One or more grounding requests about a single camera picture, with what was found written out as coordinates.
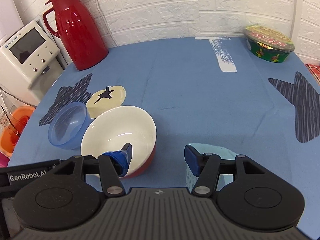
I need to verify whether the white wall cord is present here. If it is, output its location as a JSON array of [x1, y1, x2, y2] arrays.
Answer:
[[95, 0, 115, 48]]

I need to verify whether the red thermos jug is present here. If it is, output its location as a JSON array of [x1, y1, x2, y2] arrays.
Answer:
[[42, 0, 109, 71]]

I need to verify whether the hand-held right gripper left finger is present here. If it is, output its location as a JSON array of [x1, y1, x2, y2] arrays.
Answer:
[[51, 142, 133, 197]]

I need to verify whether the white water dispenser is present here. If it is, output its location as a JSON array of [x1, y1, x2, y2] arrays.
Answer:
[[0, 20, 66, 105]]

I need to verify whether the green lidded noodle bowl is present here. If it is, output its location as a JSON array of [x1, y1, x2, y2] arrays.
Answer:
[[242, 25, 295, 63]]

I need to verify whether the translucent blue bowl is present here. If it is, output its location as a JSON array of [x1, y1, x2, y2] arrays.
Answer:
[[48, 102, 91, 150]]

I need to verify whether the red plaid cloth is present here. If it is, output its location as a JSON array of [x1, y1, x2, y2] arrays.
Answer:
[[305, 63, 320, 83]]

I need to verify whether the clear glass cup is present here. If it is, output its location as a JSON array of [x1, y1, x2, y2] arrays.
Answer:
[[0, 106, 19, 137]]

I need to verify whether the blue printed tablecloth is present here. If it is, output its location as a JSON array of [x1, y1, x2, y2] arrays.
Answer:
[[7, 37, 320, 230]]

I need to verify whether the pink plastic container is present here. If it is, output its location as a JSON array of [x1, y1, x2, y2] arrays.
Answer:
[[0, 152, 12, 168]]

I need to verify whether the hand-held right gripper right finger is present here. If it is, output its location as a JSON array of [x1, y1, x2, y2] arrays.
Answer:
[[184, 145, 267, 196]]

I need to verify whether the white plastic tank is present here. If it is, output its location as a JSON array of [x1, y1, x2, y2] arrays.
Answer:
[[0, 0, 24, 42]]

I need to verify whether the white wall conduit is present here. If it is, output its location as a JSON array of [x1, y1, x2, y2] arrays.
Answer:
[[290, 0, 299, 40]]

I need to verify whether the red bowl with white inside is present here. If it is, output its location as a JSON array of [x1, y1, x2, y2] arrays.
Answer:
[[80, 105, 157, 179]]

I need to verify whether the orange plastic basin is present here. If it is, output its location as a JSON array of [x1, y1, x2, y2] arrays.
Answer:
[[0, 106, 36, 158]]

